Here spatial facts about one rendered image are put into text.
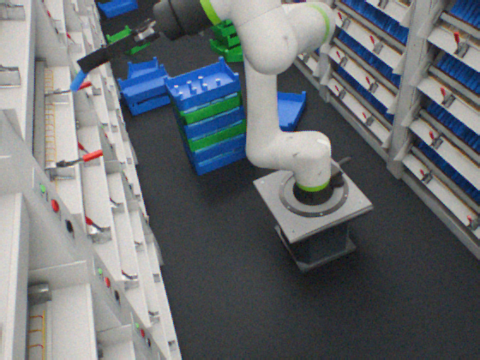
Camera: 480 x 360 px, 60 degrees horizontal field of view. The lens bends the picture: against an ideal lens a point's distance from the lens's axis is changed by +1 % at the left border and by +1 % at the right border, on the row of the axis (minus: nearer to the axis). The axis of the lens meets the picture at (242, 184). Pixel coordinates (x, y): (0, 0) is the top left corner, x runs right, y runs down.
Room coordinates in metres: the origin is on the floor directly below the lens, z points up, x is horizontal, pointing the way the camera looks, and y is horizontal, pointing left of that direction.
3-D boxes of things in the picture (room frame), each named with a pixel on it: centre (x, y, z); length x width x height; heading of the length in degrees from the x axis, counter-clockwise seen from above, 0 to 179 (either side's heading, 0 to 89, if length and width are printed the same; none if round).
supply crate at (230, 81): (1.68, 0.10, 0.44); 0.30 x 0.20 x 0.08; 106
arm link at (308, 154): (1.03, -0.24, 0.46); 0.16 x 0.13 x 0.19; 64
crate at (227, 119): (1.68, 0.10, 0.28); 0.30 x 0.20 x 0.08; 106
